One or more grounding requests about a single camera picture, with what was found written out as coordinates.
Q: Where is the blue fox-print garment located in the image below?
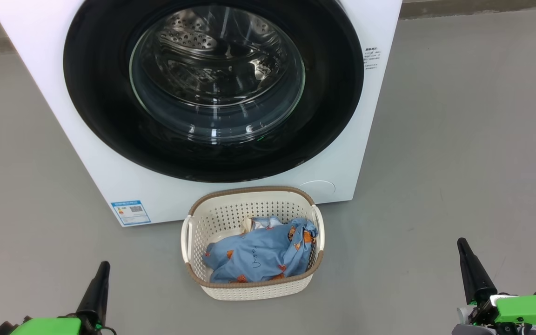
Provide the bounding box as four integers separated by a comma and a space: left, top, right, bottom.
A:
202, 216, 319, 283

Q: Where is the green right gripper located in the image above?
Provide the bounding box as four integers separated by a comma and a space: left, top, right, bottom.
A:
452, 238, 536, 335

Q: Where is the cream perforated laundry basket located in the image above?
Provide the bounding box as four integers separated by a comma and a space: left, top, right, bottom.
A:
181, 187, 325, 301

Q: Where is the black round glass washer door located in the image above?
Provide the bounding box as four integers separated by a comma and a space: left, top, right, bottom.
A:
63, 0, 365, 183

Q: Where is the blue energy label sticker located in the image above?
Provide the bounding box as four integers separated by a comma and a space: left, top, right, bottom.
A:
111, 200, 151, 227

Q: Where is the round white filter cover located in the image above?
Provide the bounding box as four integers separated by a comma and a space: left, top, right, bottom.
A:
298, 181, 336, 204

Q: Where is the small black text label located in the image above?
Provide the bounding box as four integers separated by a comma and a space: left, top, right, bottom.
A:
364, 47, 382, 70

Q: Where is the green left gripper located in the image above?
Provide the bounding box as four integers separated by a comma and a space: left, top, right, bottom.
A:
0, 261, 116, 335

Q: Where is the white front-load washing machine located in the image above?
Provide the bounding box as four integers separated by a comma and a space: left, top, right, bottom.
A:
0, 0, 402, 228

